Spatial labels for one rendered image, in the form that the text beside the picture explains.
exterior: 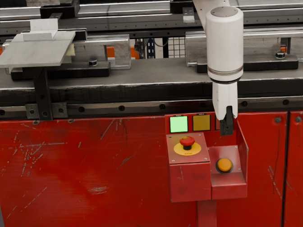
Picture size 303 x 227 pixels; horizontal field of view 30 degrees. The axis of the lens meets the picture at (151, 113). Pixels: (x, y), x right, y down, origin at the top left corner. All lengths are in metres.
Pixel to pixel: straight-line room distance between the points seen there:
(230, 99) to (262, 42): 0.44
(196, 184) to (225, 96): 0.26
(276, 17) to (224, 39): 0.76
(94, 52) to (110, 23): 0.27
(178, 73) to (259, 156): 0.36
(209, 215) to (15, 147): 0.64
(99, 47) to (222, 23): 0.59
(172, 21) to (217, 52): 0.71
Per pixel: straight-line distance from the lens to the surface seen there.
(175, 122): 1.54
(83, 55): 1.76
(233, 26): 1.27
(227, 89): 1.33
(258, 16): 2.00
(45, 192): 1.87
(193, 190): 1.47
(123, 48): 1.74
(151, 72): 1.72
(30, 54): 1.60
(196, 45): 1.73
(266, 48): 1.76
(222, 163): 1.52
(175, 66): 1.76
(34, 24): 1.80
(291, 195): 1.87
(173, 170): 1.44
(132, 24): 1.99
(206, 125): 1.55
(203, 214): 1.58
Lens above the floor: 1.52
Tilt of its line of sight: 26 degrees down
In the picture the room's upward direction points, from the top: 3 degrees counter-clockwise
